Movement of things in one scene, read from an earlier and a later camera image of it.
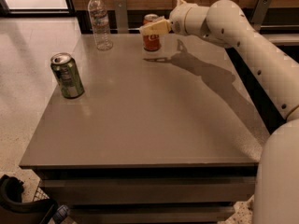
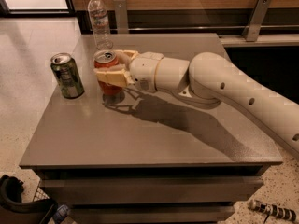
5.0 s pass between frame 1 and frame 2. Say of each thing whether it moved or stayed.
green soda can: stayed
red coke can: moved
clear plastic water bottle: stayed
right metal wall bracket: stayed
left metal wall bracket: stayed
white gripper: moved
